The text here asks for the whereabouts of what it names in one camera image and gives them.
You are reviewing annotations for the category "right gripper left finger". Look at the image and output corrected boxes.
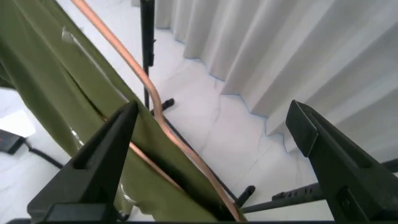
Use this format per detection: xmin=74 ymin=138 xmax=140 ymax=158
xmin=27 ymin=101 xmax=139 ymax=223

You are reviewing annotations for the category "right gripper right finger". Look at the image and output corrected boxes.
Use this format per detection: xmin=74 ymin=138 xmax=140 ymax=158
xmin=285 ymin=100 xmax=398 ymax=223

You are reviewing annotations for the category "pink clothes hanger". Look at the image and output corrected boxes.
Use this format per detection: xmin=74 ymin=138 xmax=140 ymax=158
xmin=70 ymin=0 xmax=246 ymax=222

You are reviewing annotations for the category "green long-sleeved shirt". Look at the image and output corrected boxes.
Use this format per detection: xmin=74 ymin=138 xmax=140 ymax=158
xmin=0 ymin=0 xmax=240 ymax=222

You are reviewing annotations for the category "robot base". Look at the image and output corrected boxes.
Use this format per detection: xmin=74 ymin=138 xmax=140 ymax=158
xmin=0 ymin=108 xmax=37 ymax=156

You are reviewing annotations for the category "black clothes rack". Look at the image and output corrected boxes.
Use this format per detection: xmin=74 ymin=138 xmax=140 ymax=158
xmin=139 ymin=0 xmax=398 ymax=214

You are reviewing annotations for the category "white curtain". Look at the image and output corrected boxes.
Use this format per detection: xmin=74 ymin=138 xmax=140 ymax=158
xmin=130 ymin=0 xmax=398 ymax=162

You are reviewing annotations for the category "black cable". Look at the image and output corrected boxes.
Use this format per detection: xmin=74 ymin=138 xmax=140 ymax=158
xmin=23 ymin=139 xmax=65 ymax=169

